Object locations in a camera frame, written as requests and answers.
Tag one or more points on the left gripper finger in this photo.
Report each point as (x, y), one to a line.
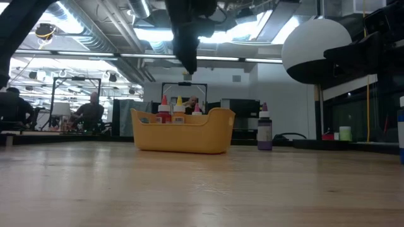
(192, 50)
(180, 44)

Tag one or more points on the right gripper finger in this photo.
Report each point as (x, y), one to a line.
(353, 53)

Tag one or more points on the red food coloring bottle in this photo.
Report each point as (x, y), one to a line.
(164, 117)

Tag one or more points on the purple food coloring bottle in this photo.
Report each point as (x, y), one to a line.
(264, 132)

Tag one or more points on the long ceiling light strip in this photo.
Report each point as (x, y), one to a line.
(221, 58)

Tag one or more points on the white ceiling unit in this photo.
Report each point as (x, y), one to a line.
(356, 6)

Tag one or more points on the person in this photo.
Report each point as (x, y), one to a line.
(15, 108)
(192, 105)
(90, 110)

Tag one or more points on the black cabinet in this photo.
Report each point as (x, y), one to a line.
(243, 108)

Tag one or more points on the pale green tub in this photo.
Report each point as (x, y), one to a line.
(345, 134)

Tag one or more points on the red storage bin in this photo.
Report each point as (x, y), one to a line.
(328, 137)

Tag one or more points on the yellow plastic basket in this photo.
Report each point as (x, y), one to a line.
(189, 138)

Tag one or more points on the grey fabric partition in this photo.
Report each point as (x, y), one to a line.
(124, 113)

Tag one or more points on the white lampshade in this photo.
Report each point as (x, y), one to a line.
(61, 109)

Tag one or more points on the silver ventilation duct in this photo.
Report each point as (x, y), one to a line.
(94, 39)

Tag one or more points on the black aluminium table frame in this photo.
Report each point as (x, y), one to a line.
(63, 138)

